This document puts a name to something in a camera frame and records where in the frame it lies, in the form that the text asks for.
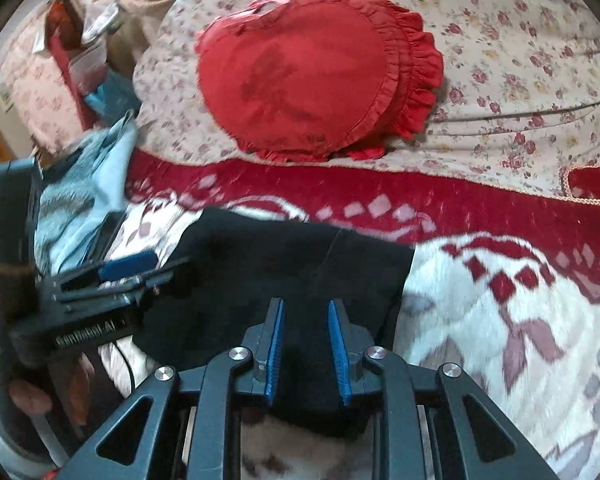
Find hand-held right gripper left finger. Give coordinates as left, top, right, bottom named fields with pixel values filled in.
left=72, top=297, right=287, bottom=480

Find black pants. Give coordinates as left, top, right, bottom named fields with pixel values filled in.
left=132, top=207, right=416, bottom=441

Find floral cream quilt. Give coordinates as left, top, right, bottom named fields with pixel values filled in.
left=132, top=0, right=600, bottom=201

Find red heart-shaped ruffled pillow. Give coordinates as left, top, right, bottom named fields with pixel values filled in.
left=195, top=0, right=446, bottom=163

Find black cable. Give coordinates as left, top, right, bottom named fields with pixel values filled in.
left=107, top=339, right=138, bottom=398

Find floral cushion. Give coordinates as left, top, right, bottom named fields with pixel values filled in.
left=0, top=35, right=81, bottom=156

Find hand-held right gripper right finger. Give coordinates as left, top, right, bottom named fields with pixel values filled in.
left=327, top=300, right=533, bottom=480

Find red fabric bag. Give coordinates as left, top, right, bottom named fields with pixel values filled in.
left=47, top=0, right=101, bottom=131

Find teal blue cloth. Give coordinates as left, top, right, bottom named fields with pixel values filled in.
left=85, top=72, right=143, bottom=118

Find person's left hand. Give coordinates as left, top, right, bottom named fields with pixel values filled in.
left=5, top=347, right=103, bottom=428

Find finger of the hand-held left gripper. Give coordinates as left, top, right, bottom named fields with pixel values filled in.
left=52, top=256, right=193, bottom=318
left=50, top=251, right=158, bottom=293

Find cream cloth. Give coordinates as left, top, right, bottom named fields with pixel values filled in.
left=80, top=0, right=193, bottom=78

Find red cushion with cord trim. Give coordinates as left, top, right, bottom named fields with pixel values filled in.
left=562, top=162, right=600, bottom=208

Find light blue knitted garment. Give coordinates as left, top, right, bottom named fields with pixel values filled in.
left=32, top=110, right=141, bottom=276

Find red and white patterned blanket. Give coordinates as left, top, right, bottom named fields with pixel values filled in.
left=95, top=147, right=600, bottom=480

